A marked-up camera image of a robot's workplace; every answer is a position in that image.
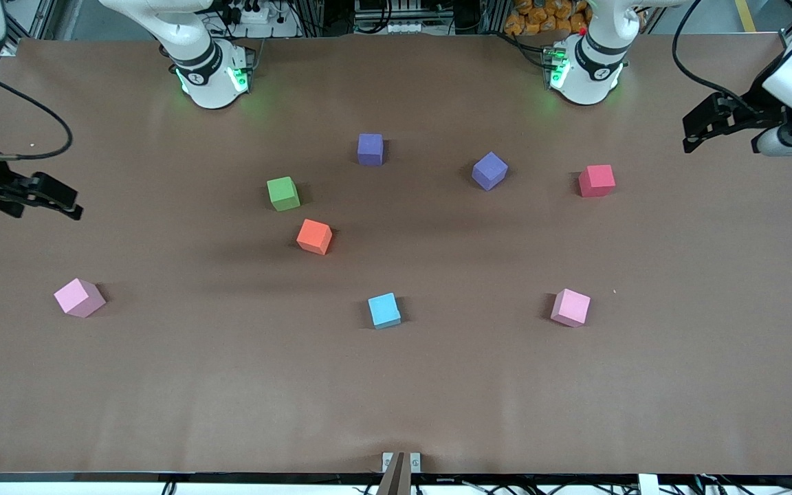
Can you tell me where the aluminium frame profile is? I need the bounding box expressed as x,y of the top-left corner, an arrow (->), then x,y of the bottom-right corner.
21,0 -> 67,41

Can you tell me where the green foam cube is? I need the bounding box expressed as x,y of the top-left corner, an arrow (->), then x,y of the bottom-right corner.
267,176 -> 301,212

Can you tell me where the orange foam cube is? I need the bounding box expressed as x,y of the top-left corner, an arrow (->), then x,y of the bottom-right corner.
296,219 -> 333,256

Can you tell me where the black electronics rack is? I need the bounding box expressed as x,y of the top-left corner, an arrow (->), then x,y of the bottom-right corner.
353,0 -> 453,35

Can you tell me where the blue foam cube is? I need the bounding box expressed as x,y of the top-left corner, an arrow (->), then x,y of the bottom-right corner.
368,292 -> 402,331

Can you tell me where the orange packets pile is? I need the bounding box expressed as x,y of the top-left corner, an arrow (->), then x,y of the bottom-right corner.
505,0 -> 589,36

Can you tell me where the purple foam cube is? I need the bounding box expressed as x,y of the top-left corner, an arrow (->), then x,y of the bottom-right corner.
472,151 -> 509,192
357,133 -> 384,166

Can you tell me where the light pink foam cube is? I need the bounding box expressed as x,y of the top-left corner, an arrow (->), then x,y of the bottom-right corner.
54,278 -> 107,319

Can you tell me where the red foam cube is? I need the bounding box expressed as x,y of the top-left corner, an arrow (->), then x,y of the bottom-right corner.
578,164 -> 616,199

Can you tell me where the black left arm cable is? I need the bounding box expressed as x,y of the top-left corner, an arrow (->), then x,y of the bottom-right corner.
671,0 -> 754,104

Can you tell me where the metal clamp bracket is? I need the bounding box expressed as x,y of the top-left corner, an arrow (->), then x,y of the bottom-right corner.
382,452 -> 421,475

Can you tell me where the brown table cover sheet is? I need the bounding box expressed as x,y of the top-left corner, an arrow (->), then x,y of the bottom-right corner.
0,33 -> 792,475

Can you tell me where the white power strip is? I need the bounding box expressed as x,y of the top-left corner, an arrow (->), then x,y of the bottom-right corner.
221,0 -> 300,39

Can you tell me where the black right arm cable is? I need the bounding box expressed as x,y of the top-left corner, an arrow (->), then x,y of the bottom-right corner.
0,65 -> 74,160

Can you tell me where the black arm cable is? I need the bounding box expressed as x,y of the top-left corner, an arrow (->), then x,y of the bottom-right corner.
0,65 -> 74,160
671,0 -> 754,104

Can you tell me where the brown tapered pole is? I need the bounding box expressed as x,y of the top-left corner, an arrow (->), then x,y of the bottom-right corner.
377,452 -> 412,495

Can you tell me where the dusky pink foam cube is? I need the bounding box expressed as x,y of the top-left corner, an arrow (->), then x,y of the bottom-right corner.
550,288 -> 591,328

